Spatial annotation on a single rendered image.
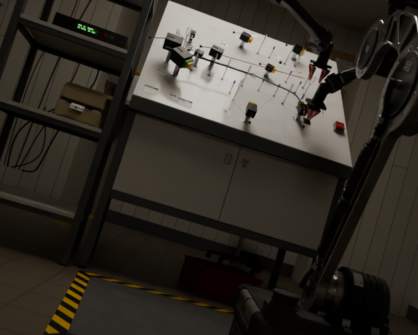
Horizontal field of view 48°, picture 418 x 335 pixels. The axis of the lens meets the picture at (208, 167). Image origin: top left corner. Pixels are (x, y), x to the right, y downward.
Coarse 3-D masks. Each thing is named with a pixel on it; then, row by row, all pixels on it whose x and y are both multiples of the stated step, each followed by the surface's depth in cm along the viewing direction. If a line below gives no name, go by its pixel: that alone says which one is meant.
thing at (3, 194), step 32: (128, 0) 270; (32, 32) 241; (64, 32) 223; (0, 64) 218; (32, 64) 265; (96, 64) 269; (128, 64) 227; (64, 128) 266; (96, 128) 224; (0, 160) 262; (96, 160) 224; (0, 192) 219; (64, 256) 221
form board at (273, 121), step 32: (160, 32) 273; (224, 32) 297; (160, 64) 252; (288, 64) 296; (160, 96) 234; (192, 96) 243; (224, 96) 251; (256, 96) 261; (288, 96) 271; (256, 128) 242; (288, 128) 251; (320, 128) 260
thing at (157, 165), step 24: (144, 120) 233; (144, 144) 232; (168, 144) 234; (192, 144) 236; (216, 144) 238; (120, 168) 230; (144, 168) 232; (168, 168) 234; (192, 168) 236; (216, 168) 238; (144, 192) 232; (168, 192) 234; (192, 192) 236; (216, 192) 238; (216, 216) 237
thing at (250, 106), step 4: (248, 104) 238; (252, 104) 237; (256, 104) 238; (248, 108) 234; (252, 108) 236; (256, 108) 236; (248, 112) 235; (252, 112) 235; (256, 112) 235; (248, 116) 240; (252, 116) 237; (244, 120) 242; (248, 120) 241
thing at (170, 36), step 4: (168, 36) 247; (172, 36) 247; (176, 36) 249; (168, 40) 244; (172, 40) 245; (176, 40) 246; (180, 40) 247; (164, 44) 246; (168, 44) 246; (172, 44) 246; (176, 44) 245; (180, 44) 245; (164, 48) 248; (168, 48) 248; (172, 48) 247; (168, 52) 252; (168, 56) 254; (168, 60) 256
